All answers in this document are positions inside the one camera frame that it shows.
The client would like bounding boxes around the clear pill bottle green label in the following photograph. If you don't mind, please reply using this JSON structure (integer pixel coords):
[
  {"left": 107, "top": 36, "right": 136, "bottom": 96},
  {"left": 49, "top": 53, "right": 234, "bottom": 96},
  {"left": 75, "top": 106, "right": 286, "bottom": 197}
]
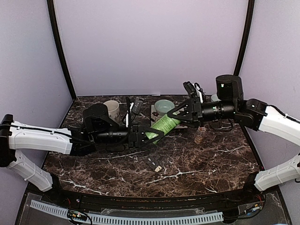
[{"left": 194, "top": 127, "right": 206, "bottom": 144}]

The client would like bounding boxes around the small white-green ceramic bowl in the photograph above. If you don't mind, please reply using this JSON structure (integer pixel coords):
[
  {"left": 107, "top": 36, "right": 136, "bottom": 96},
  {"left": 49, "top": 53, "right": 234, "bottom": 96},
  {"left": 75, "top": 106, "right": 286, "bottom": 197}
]
[{"left": 210, "top": 94, "right": 220, "bottom": 102}]

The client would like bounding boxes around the green labelled supplement bottle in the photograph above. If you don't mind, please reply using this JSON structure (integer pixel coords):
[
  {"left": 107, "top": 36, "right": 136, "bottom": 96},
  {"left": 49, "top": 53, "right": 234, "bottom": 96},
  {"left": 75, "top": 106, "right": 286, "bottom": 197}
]
[{"left": 151, "top": 114, "right": 181, "bottom": 144}]

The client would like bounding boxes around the white slotted cable duct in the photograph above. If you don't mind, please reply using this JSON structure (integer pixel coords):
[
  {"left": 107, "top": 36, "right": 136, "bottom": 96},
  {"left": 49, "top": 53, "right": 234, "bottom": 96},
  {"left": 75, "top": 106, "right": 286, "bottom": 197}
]
[{"left": 30, "top": 200, "right": 224, "bottom": 225}]

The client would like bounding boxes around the black frame post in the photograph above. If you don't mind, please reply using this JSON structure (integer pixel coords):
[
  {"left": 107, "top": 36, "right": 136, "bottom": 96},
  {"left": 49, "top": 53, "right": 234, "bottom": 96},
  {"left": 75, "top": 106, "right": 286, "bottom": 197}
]
[
  {"left": 233, "top": 0, "right": 255, "bottom": 76},
  {"left": 46, "top": 0, "right": 77, "bottom": 101}
]

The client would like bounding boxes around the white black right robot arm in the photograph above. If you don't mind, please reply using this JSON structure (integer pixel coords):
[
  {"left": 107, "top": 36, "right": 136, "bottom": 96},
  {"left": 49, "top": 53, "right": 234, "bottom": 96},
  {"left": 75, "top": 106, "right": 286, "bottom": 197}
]
[{"left": 167, "top": 75, "right": 300, "bottom": 203}]

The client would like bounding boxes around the white floral ceramic mug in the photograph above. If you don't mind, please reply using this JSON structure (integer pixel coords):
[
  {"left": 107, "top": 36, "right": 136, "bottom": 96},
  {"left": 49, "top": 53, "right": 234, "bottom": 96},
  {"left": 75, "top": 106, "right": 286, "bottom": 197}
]
[{"left": 104, "top": 100, "right": 120, "bottom": 123}]

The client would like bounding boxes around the square floral ceramic plate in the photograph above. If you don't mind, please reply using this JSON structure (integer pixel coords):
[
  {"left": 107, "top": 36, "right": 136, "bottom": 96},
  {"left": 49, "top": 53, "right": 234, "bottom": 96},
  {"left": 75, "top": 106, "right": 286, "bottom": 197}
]
[{"left": 150, "top": 105, "right": 187, "bottom": 129}]

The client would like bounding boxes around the black left frame post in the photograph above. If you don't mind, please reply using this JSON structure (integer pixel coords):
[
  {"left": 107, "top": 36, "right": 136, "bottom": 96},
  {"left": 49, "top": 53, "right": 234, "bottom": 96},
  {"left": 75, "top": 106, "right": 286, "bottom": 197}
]
[{"left": 46, "top": 0, "right": 77, "bottom": 101}]

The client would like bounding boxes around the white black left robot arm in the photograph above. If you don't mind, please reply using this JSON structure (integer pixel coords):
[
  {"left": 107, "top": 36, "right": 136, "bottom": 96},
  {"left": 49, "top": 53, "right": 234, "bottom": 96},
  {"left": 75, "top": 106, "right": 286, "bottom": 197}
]
[{"left": 0, "top": 104, "right": 164, "bottom": 204}]

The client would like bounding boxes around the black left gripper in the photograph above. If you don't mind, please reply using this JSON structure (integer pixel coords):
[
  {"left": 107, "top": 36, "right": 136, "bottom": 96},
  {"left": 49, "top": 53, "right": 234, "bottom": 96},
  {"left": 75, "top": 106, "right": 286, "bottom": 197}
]
[{"left": 93, "top": 122, "right": 165, "bottom": 149}]

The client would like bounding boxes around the black right frame post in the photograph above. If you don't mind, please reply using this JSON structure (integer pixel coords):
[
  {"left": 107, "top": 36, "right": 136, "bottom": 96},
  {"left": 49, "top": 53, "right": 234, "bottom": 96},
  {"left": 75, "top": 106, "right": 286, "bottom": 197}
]
[{"left": 233, "top": 0, "right": 255, "bottom": 76}]

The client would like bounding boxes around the light green ceramic bowl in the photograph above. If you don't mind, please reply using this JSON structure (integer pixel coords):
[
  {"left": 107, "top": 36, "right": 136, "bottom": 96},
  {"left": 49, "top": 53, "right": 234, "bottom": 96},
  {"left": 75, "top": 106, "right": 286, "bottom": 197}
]
[{"left": 154, "top": 99, "right": 175, "bottom": 116}]

